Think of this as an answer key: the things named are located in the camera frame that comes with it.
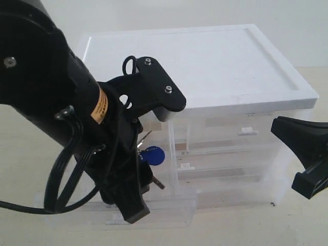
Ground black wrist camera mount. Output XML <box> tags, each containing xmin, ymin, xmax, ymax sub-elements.
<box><xmin>119</xmin><ymin>55</ymin><xmax>187</xmax><ymax>122</ymax></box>

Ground white plastic drawer cabinet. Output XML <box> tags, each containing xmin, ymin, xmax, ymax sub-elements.
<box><xmin>76</xmin><ymin>24</ymin><xmax>320</xmax><ymax>206</ymax></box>

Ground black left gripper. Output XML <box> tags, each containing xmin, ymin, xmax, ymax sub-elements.
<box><xmin>87</xmin><ymin>74</ymin><xmax>153</xmax><ymax>222</ymax></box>

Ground clear drawer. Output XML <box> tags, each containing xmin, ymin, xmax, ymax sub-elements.
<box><xmin>172</xmin><ymin>113</ymin><xmax>278</xmax><ymax>155</ymax></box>
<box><xmin>41</xmin><ymin>185</ymin><xmax>197</xmax><ymax>231</ymax></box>

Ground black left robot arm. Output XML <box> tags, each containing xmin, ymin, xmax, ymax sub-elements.
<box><xmin>1</xmin><ymin>1</ymin><xmax>152</xmax><ymax>223</ymax></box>

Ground dark screwdriver bits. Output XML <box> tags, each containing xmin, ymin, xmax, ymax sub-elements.
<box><xmin>137</xmin><ymin>130</ymin><xmax>166</xmax><ymax>190</ymax></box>

